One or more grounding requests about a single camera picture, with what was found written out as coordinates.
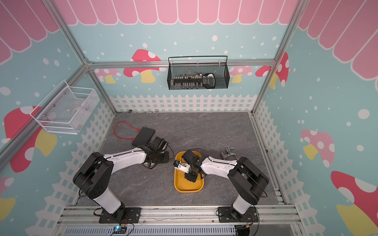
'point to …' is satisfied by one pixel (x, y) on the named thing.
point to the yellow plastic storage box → (181, 184)
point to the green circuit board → (119, 229)
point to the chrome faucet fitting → (228, 150)
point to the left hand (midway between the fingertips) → (167, 160)
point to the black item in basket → (208, 80)
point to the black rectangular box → (143, 137)
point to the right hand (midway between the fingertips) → (189, 173)
